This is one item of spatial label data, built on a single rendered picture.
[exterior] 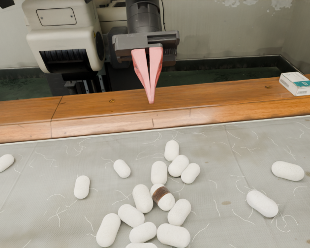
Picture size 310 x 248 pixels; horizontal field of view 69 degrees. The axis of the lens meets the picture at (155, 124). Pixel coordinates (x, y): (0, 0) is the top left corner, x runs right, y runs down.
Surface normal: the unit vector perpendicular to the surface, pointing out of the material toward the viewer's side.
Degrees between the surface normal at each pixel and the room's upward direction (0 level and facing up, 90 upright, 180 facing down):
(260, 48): 88
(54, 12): 98
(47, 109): 0
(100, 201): 0
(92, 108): 0
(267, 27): 91
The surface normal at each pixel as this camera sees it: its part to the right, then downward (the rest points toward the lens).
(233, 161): -0.06, -0.79
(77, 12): 0.00, 0.71
